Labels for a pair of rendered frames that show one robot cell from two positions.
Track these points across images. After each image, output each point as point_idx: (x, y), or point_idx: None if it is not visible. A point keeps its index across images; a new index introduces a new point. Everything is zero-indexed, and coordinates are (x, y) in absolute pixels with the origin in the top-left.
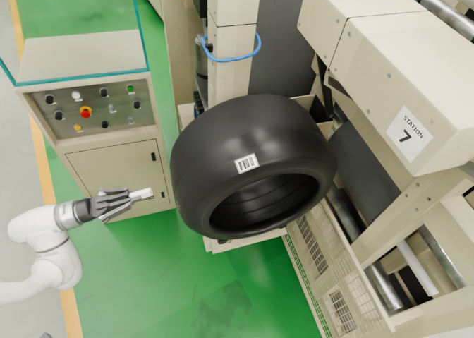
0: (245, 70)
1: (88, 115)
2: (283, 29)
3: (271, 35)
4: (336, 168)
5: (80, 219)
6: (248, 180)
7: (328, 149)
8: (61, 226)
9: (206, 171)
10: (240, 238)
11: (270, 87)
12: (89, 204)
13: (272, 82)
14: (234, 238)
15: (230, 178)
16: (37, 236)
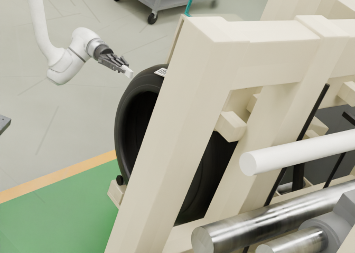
0: None
1: None
2: (352, 113)
3: (339, 110)
4: (212, 171)
5: (96, 50)
6: (155, 87)
7: (213, 133)
8: (88, 45)
9: (151, 66)
10: (126, 183)
11: (315, 174)
12: (108, 53)
13: (320, 168)
14: (123, 174)
15: (150, 75)
16: (77, 38)
